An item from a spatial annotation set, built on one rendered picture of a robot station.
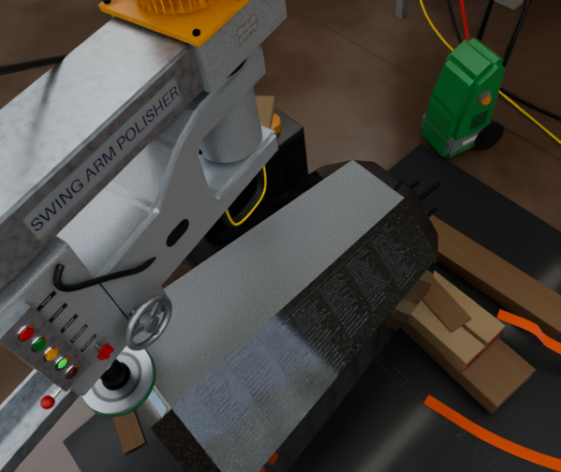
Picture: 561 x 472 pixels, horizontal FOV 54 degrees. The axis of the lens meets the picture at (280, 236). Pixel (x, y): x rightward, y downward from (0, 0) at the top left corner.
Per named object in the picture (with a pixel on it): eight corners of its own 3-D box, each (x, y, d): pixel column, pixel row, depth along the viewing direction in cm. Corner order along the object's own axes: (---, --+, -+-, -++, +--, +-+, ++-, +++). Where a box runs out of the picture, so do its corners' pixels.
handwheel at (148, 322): (153, 296, 144) (134, 267, 131) (182, 315, 140) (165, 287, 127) (113, 342, 137) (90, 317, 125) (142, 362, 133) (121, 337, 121)
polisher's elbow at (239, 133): (187, 129, 159) (169, 76, 143) (249, 108, 162) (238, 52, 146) (206, 174, 149) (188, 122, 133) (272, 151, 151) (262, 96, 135)
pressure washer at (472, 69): (462, 107, 330) (493, -31, 258) (501, 143, 311) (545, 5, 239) (412, 130, 323) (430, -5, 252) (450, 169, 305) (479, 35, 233)
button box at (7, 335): (83, 357, 124) (22, 299, 101) (92, 362, 123) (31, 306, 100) (58, 386, 121) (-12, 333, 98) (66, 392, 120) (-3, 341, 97)
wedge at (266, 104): (253, 104, 237) (251, 95, 233) (275, 104, 236) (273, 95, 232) (244, 138, 226) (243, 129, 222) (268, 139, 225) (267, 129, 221)
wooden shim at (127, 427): (108, 404, 249) (106, 403, 248) (127, 393, 251) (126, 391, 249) (125, 454, 235) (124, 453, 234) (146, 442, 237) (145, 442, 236)
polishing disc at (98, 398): (131, 330, 167) (130, 328, 166) (167, 381, 157) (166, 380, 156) (69, 374, 162) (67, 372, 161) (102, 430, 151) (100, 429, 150)
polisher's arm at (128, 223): (233, 149, 179) (199, 16, 138) (292, 175, 170) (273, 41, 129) (72, 327, 149) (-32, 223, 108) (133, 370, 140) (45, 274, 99)
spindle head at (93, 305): (124, 254, 155) (53, 145, 119) (183, 289, 147) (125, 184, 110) (29, 357, 141) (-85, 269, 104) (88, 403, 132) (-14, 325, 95)
